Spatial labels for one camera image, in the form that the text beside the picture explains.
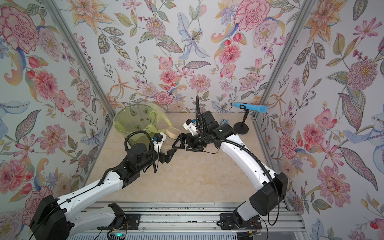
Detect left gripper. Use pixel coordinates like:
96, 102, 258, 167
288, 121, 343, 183
136, 147, 177, 172

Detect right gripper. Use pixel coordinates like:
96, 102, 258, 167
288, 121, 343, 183
174, 133, 212, 153

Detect beige jar lid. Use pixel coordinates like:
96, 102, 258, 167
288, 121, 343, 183
165, 127, 181, 140

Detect clear jar with rice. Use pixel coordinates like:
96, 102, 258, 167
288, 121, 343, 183
154, 133, 167, 156

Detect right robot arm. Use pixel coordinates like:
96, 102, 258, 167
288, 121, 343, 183
172, 99, 288, 227

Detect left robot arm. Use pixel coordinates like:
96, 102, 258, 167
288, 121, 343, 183
30, 131, 177, 240

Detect small blue owl figure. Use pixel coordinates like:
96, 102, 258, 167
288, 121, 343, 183
221, 119, 229, 125

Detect yellow-green plastic bin liner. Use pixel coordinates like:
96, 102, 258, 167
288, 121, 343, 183
112, 103, 173, 145

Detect blue microphone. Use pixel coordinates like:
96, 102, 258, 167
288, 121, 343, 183
233, 103, 268, 113

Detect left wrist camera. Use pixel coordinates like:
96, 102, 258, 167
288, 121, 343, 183
153, 133, 167, 154

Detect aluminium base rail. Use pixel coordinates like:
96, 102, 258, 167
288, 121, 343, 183
118, 202, 309, 240

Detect right aluminium corner post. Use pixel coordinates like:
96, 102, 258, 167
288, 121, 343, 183
260, 0, 316, 105

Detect aluminium corner post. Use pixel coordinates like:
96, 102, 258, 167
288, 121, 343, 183
260, 0, 316, 105
42, 0, 116, 118

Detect left aluminium corner post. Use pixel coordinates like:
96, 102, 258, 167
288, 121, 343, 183
42, 0, 116, 118

